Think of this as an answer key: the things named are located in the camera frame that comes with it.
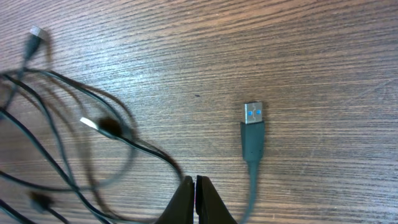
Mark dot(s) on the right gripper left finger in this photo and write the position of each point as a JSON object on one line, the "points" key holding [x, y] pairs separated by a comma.
{"points": [[180, 208]]}

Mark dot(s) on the black USB cable thin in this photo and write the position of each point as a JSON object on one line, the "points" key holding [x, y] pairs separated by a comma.
{"points": [[40, 202]]}

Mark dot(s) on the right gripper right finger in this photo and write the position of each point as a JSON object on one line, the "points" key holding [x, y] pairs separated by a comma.
{"points": [[209, 206]]}

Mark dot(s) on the black USB cable long tail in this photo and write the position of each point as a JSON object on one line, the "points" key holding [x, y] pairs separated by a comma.
{"points": [[252, 131]]}

